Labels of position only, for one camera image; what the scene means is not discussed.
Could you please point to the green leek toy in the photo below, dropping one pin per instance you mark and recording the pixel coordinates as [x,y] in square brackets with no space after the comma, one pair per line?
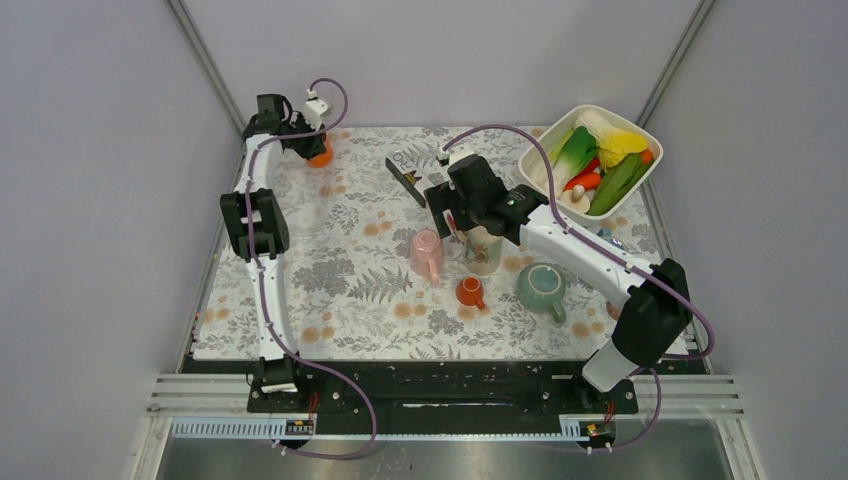
[573,156]

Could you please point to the floral tablecloth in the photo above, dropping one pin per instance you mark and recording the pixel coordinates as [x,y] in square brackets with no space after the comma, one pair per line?
[367,278]

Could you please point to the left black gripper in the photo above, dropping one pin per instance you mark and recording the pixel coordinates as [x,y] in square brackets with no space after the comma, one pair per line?
[314,146]

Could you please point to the orange enamel mug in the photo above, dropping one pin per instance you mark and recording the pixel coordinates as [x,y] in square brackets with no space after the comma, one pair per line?
[323,159]

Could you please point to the napa cabbage toy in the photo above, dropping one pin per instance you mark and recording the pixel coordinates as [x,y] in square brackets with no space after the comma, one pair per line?
[595,123]

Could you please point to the floral beige mug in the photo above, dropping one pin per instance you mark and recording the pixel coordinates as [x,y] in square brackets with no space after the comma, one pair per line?
[482,254]

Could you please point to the pink mug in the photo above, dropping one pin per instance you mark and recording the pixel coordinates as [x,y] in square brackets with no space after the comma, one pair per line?
[427,255]

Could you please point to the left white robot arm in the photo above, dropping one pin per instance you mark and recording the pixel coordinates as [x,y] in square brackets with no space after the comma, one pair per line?
[258,232]

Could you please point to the green cucumber toy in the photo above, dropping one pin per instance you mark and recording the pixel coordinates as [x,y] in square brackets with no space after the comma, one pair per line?
[617,182]

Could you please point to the red carrot toy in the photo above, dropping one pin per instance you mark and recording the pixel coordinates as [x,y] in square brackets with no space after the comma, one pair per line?
[589,181]

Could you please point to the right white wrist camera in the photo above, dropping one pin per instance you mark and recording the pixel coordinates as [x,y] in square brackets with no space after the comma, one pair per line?
[456,159]

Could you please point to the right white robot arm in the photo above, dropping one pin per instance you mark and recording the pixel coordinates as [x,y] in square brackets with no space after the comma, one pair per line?
[650,297]

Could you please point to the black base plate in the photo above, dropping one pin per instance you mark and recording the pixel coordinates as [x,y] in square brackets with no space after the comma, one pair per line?
[418,400]

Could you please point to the small orange cup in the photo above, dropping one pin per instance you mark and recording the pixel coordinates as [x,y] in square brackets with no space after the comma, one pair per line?
[469,292]

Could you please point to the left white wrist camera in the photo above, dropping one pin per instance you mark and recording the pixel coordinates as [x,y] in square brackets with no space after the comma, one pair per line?
[315,110]

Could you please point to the black and white box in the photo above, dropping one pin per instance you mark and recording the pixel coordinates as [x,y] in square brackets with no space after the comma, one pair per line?
[415,177]

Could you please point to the mushroom toy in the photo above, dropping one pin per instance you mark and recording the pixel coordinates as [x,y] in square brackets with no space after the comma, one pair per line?
[576,199]

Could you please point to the blue tape roll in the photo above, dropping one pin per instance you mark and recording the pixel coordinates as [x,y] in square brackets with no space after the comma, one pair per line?
[607,235]

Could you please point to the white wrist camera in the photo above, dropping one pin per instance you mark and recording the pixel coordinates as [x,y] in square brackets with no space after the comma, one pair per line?
[456,159]
[315,110]

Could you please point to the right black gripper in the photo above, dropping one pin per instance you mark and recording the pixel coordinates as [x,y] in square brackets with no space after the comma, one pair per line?
[441,198]

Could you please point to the white vegetable tray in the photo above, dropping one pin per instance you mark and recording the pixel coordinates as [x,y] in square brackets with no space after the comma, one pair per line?
[554,137]

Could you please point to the green ceramic mug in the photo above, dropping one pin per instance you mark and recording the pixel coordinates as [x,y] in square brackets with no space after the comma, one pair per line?
[541,288]

